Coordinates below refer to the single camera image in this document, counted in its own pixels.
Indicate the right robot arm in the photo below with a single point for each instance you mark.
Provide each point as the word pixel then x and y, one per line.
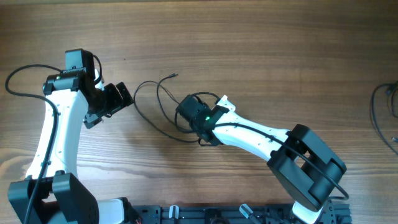
pixel 300 160

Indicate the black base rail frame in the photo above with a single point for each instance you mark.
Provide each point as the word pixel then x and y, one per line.
pixel 267 214

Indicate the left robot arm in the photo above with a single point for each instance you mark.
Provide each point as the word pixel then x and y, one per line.
pixel 51 191

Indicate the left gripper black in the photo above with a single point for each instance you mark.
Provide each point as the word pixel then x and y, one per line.
pixel 123 94

